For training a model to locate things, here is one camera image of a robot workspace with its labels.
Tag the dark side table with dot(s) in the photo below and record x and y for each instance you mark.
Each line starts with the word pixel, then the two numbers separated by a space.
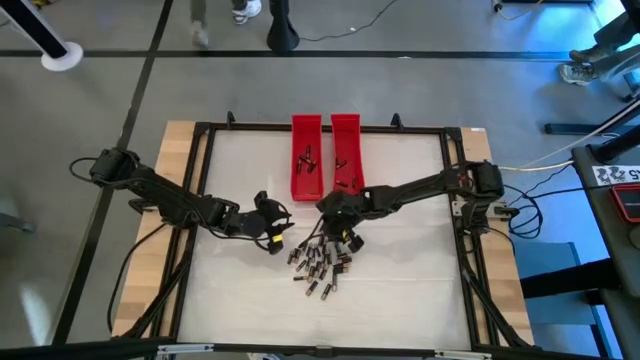
pixel 607 260

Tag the red-edged black device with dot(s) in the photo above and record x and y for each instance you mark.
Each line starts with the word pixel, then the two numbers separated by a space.
pixel 631 202

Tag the white printed label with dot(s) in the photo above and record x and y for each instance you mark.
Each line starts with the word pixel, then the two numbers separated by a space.
pixel 615 175

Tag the red plastic bin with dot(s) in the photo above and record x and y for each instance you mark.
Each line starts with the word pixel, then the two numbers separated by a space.
pixel 347 135
pixel 306 130

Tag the person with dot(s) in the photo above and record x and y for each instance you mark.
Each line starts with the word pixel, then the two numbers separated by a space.
pixel 200 37
pixel 577 75

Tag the black floor beam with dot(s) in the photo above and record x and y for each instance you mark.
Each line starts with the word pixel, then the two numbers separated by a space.
pixel 560 282

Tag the silver metal bracket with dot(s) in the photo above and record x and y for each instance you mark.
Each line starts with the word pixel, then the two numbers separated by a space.
pixel 462 355
pixel 185 348

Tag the black floor stand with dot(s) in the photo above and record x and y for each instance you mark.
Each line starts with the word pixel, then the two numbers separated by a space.
pixel 282 30

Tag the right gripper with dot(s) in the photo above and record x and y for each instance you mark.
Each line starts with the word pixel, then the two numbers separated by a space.
pixel 342 212

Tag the black metal table frame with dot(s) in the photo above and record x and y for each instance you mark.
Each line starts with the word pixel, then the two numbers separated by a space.
pixel 240 127

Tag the black stand foot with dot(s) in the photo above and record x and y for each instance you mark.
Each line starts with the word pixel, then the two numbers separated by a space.
pixel 575 129

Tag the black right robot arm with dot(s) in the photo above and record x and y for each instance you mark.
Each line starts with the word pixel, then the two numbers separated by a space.
pixel 425 187

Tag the dark pole with white base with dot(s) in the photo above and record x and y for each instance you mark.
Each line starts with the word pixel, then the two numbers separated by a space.
pixel 62 56

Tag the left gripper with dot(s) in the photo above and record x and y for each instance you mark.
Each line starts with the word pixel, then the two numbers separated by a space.
pixel 252 225

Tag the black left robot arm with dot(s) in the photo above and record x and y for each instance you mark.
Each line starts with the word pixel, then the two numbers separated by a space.
pixel 165 200

